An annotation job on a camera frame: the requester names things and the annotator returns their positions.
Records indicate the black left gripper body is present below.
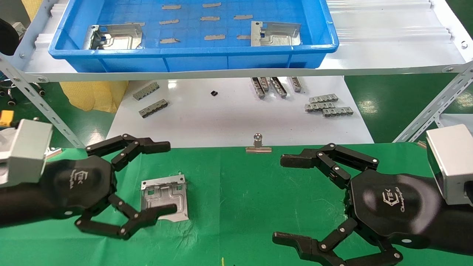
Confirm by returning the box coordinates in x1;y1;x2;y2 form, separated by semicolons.
41;155;117;218

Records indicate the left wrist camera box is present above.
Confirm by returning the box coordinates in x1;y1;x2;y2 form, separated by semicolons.
0;119;53;187

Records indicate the white metal shelf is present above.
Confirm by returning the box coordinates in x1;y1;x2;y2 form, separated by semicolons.
0;0;473;82

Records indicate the yellow woven sack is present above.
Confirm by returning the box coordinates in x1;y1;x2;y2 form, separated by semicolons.
59;81;129;113
21;0;45;21

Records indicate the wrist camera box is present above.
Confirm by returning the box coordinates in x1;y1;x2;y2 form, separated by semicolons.
0;119;53;187
426;124;473;206

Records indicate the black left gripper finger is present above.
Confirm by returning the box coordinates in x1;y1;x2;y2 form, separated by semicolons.
75;194;178;240
86;134;171;171

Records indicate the black round object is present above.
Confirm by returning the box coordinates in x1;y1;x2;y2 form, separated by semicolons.
0;18;20;57

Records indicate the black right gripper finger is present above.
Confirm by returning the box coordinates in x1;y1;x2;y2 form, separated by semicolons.
280;143;380;190
272;218;403;266

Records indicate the green cloth mat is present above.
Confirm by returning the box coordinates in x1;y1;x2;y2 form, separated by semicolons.
0;142;473;266

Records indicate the blue plastic bin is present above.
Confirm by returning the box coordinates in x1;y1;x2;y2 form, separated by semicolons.
48;0;339;73

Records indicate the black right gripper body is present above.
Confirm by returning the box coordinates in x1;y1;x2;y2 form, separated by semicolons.
347;170;444;249

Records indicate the chair base with casters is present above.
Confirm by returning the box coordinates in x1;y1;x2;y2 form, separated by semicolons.
0;79;47;108

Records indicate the white slotted angle strut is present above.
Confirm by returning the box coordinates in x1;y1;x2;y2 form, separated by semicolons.
0;55;87;149
392;61;473;144

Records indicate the stamped sheet metal part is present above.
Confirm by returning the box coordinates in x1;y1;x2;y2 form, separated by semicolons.
83;23;144;50
140;175;189;222
251;21;302;47

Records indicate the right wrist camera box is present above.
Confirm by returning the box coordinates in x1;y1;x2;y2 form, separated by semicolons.
426;124;473;206

